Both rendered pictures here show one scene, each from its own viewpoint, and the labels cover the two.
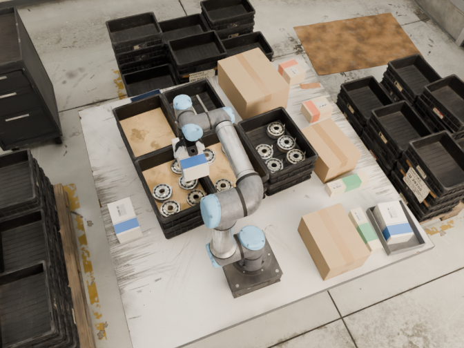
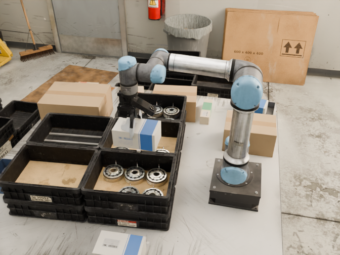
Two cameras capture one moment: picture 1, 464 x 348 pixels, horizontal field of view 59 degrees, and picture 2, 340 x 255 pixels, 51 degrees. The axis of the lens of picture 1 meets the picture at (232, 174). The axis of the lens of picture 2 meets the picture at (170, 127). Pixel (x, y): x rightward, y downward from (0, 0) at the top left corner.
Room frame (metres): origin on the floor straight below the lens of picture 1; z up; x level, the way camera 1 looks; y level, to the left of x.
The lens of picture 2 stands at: (0.26, 1.22, 2.06)
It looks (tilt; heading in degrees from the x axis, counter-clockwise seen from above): 35 degrees down; 305
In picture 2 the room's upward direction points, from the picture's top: straight up
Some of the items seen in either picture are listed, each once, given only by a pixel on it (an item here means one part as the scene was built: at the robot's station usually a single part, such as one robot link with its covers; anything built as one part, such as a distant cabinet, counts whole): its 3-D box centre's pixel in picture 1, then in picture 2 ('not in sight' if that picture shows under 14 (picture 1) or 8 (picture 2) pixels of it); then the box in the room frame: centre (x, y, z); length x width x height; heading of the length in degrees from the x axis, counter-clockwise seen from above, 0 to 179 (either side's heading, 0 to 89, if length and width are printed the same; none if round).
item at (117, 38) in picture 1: (138, 49); not in sight; (2.78, 0.82, 0.37); 0.40 x 0.30 x 0.45; 112
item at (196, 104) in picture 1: (197, 114); (73, 138); (1.62, 0.21, 0.87); 0.40 x 0.30 x 0.11; 27
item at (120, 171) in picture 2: (180, 166); (113, 171); (1.26, 0.28, 0.86); 0.10 x 0.10 x 0.01
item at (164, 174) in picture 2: (196, 197); (156, 175); (1.06, 0.18, 0.86); 0.10 x 0.10 x 0.01
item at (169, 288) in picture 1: (237, 201); (144, 198); (1.34, -0.04, 0.35); 1.60 x 1.60 x 0.70; 22
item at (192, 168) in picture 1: (190, 157); (137, 133); (1.15, 0.20, 1.09); 0.20 x 0.12 x 0.09; 22
